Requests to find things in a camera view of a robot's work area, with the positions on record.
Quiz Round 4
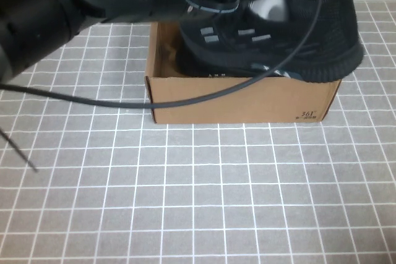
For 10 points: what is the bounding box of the white foam shoe stuffing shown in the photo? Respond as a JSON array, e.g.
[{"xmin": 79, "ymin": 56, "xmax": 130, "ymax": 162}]
[{"xmin": 249, "ymin": 0, "xmax": 292, "ymax": 23}]

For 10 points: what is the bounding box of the long black cable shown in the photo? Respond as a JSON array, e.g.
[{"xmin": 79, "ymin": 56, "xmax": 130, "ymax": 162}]
[{"xmin": 0, "ymin": 0, "xmax": 324, "ymax": 109}]

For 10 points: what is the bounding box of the black sneaker with foam stuffing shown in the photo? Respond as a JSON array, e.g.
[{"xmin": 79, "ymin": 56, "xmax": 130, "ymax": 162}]
[{"xmin": 178, "ymin": 0, "xmax": 365, "ymax": 84}]

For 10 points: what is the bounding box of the brown cardboard shoe box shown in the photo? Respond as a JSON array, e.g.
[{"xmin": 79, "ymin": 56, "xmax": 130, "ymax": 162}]
[{"xmin": 144, "ymin": 0, "xmax": 343, "ymax": 125}]

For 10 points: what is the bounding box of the black cable tie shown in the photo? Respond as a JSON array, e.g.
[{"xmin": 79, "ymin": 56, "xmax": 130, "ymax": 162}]
[{"xmin": 0, "ymin": 127, "xmax": 39, "ymax": 173}]

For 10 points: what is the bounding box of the grey checked tablecloth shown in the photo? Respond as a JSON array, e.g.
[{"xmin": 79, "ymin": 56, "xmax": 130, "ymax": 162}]
[{"xmin": 0, "ymin": 0, "xmax": 396, "ymax": 264}]

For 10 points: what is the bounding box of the black sneaker with tongue label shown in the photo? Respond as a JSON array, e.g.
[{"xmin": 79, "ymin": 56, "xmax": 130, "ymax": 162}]
[{"xmin": 175, "ymin": 44, "xmax": 251, "ymax": 79}]

